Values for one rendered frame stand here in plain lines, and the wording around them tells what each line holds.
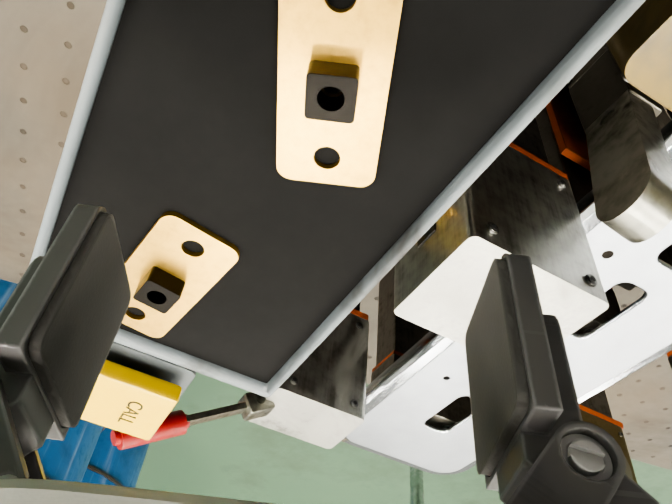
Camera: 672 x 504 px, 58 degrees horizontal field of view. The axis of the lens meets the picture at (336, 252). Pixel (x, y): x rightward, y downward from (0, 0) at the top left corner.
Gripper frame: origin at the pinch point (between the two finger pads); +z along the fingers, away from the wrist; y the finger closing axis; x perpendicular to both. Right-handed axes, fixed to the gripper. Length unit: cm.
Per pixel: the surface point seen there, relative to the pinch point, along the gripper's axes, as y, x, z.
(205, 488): -52, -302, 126
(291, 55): -1.4, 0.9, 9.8
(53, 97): -37, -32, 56
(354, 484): 23, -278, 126
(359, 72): 0.8, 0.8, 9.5
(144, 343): -8.6, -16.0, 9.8
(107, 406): -12.0, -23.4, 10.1
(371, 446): 7, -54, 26
